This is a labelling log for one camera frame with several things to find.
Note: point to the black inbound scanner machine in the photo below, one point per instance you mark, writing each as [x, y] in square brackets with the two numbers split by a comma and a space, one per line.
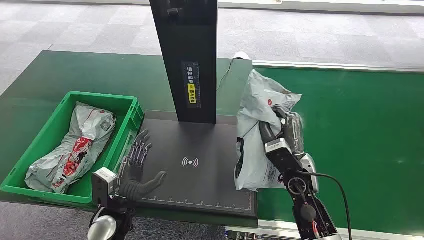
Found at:
[198, 145]

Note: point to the grey red-print mailer bag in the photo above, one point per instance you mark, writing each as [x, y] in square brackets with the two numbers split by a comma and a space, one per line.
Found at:
[256, 99]
[79, 145]

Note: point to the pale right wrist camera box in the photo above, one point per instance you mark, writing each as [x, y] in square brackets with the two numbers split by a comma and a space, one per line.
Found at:
[277, 145]

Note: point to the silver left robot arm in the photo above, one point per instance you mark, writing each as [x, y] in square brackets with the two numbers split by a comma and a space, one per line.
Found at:
[102, 228]

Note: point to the aluminium conveyor rail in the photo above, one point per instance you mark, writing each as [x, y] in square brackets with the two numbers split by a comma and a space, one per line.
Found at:
[371, 234]
[331, 66]

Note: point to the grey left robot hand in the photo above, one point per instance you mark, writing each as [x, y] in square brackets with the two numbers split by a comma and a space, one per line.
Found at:
[130, 185]

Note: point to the black yellow label sticker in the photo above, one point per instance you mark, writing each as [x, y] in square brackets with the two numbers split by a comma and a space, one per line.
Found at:
[191, 84]

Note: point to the small white object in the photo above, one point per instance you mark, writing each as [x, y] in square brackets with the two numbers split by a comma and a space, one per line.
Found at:
[242, 55]

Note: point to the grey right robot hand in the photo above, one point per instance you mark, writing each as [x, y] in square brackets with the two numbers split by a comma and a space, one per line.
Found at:
[293, 132]

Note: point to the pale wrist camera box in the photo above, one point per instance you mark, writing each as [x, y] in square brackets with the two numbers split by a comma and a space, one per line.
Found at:
[277, 145]
[103, 184]

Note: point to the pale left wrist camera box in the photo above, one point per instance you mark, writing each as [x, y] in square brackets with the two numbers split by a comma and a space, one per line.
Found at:
[103, 184]

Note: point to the green plastic crate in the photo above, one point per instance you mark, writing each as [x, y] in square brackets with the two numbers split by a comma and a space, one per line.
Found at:
[39, 145]

